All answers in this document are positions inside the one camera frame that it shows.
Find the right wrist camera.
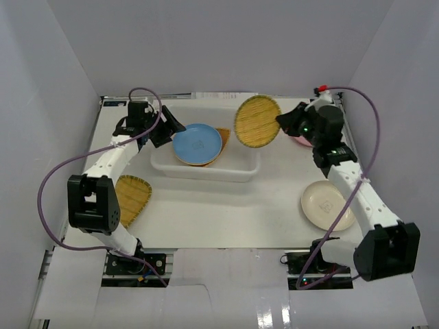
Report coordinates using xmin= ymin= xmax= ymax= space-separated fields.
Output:
xmin=310 ymin=85 xmax=335 ymax=109

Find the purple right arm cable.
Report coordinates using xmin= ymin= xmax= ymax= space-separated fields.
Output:
xmin=296 ymin=85 xmax=382 ymax=291

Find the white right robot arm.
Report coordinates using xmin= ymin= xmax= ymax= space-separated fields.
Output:
xmin=276 ymin=102 xmax=420 ymax=281

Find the cream white plate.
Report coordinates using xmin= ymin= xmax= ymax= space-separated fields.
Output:
xmin=300 ymin=180 xmax=346 ymax=230

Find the pink plastic plate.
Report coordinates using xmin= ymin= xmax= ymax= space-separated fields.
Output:
xmin=293 ymin=136 xmax=313 ymax=148

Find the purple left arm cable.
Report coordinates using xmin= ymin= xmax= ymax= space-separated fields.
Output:
xmin=37 ymin=87 xmax=169 ymax=287

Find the oblong yellow woven tray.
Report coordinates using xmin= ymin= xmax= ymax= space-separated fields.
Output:
xmin=115 ymin=175 xmax=152 ymax=229

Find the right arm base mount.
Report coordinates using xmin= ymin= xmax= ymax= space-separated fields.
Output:
xmin=279 ymin=239 xmax=357 ymax=291

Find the triangular orange woven tray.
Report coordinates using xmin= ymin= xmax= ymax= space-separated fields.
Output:
xmin=215 ymin=127 xmax=231 ymax=160

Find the white plastic bin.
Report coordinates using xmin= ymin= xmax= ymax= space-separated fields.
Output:
xmin=151 ymin=105 xmax=261 ymax=182

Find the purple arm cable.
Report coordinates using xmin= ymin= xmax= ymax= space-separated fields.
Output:
xmin=37 ymin=87 xmax=169 ymax=287
xmin=296 ymin=85 xmax=382 ymax=291

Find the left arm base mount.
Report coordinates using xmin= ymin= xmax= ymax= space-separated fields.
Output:
xmin=101 ymin=252 xmax=171 ymax=288

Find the round green-rimmed woven tray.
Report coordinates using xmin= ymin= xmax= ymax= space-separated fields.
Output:
xmin=234 ymin=95 xmax=281 ymax=148

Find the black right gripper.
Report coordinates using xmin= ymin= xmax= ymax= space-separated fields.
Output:
xmin=277 ymin=103 xmax=323 ymax=148

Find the blue plastic plate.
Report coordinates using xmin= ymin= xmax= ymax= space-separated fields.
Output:
xmin=172 ymin=123 xmax=222 ymax=163

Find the blue label left corner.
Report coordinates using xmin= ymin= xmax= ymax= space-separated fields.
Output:
xmin=103 ymin=100 xmax=127 ymax=107

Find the yellow plastic plate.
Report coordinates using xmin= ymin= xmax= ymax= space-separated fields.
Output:
xmin=176 ymin=156 xmax=219 ymax=167

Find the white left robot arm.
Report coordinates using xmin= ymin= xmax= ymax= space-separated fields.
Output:
xmin=67 ymin=101 xmax=186 ymax=273

